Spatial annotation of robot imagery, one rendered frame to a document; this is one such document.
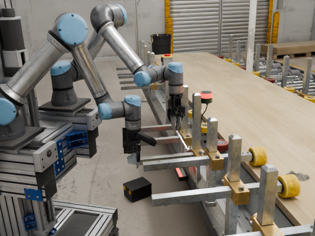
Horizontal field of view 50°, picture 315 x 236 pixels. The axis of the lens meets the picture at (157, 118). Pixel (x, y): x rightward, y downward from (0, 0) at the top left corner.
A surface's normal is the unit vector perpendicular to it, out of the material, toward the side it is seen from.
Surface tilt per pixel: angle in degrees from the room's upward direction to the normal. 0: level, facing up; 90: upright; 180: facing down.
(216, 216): 0
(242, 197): 90
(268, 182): 90
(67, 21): 85
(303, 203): 0
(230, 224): 90
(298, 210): 0
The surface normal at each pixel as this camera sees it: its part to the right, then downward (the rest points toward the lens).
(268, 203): 0.16, 0.33
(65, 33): 0.45, 0.20
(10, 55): -0.26, 0.33
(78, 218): -0.03, -0.94
